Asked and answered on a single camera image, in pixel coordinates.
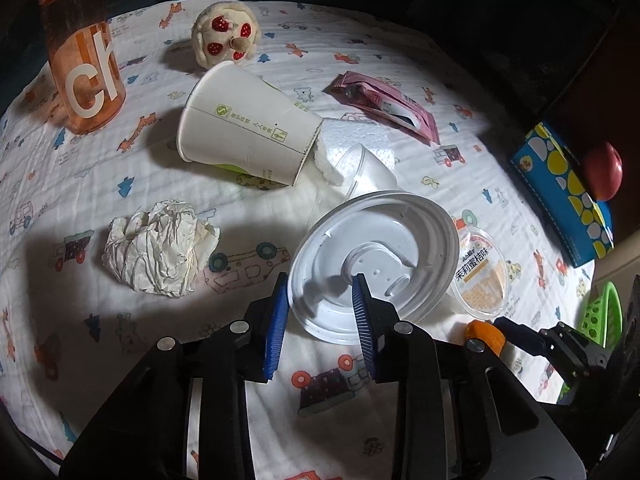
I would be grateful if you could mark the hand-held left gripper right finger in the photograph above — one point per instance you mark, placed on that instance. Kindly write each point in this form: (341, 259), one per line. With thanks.
(362, 320)

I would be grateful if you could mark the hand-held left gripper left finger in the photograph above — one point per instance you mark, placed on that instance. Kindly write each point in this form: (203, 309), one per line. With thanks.
(275, 325)

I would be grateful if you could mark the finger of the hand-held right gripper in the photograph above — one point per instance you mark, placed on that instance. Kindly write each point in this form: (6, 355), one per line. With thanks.
(525, 340)

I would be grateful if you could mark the white plastic lid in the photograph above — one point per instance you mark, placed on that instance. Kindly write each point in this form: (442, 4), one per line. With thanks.
(340, 250)

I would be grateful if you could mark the green plastic basket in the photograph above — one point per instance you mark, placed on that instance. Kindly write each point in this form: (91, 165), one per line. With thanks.
(600, 310)

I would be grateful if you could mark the jelly cup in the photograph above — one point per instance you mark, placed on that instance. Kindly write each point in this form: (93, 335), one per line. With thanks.
(482, 275)

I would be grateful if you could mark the white tissue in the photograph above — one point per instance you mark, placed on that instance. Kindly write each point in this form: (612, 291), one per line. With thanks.
(155, 245)

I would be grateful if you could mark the clear plastic cup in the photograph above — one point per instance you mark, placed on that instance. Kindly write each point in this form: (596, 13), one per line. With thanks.
(367, 172)

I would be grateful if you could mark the white foam piece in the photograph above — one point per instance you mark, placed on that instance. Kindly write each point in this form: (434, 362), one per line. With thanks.
(350, 135)

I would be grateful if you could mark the white paper cup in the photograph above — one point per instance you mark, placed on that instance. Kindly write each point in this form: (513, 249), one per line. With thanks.
(240, 120)

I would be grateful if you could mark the pink snack wrapper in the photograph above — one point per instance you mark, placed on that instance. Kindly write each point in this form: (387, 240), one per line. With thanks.
(390, 105)

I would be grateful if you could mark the blue spotted tissue box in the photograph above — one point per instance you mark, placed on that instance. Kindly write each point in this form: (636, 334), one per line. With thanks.
(565, 195)

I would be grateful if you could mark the red apple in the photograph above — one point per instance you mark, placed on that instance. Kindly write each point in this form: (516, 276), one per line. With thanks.
(602, 170)

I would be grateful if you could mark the printed white blanket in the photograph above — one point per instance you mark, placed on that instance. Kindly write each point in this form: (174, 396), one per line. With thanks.
(150, 170)

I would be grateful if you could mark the beige plush toy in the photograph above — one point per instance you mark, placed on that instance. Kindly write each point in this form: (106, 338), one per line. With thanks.
(220, 30)

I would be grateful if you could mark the orange water bottle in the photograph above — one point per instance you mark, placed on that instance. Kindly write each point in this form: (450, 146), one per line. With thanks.
(80, 60)

